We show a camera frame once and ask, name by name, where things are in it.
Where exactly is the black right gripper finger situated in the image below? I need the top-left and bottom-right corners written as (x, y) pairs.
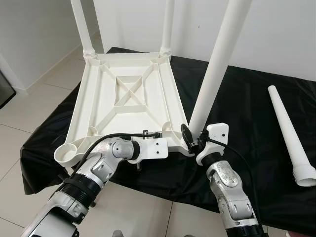
top-left (180, 123), bottom-right (195, 150)

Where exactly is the steel pedal trash bin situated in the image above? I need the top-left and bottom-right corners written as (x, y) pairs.
top-left (0, 72), bottom-right (16, 110)

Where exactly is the white plastic table top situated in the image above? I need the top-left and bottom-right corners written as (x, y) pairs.
top-left (53, 49), bottom-right (196, 168)

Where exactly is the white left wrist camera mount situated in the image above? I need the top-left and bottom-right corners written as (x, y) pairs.
top-left (130, 137), bottom-right (170, 161)

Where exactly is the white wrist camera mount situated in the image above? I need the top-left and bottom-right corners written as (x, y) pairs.
top-left (196, 123), bottom-right (229, 166)
top-left (130, 137), bottom-right (170, 161)

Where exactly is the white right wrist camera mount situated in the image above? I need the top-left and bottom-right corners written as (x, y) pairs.
top-left (196, 123), bottom-right (229, 166)

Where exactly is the white plastic table leg tube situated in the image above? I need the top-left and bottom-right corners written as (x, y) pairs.
top-left (267, 85), bottom-right (316, 188)
top-left (160, 0), bottom-right (175, 58)
top-left (187, 0), bottom-right (253, 142)
top-left (70, 0), bottom-right (97, 60)

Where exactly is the black table cloth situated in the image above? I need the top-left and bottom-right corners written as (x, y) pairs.
top-left (21, 47), bottom-right (316, 233)

